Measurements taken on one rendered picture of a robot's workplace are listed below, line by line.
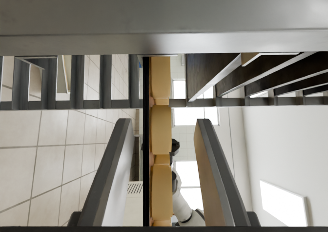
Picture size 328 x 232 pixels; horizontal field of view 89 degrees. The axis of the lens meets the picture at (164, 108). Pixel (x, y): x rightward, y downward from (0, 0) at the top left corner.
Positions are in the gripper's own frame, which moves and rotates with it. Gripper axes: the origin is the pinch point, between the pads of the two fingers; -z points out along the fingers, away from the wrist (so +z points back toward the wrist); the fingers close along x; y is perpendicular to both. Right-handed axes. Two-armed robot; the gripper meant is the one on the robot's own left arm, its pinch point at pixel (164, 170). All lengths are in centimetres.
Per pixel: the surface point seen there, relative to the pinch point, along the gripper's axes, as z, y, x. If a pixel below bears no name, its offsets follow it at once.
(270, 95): -39, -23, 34
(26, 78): -44, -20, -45
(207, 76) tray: -20.4, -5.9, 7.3
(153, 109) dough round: -7.4, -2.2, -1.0
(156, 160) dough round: -7.6, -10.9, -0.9
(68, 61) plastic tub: -114, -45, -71
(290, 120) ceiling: -207, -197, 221
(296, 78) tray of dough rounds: -23.5, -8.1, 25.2
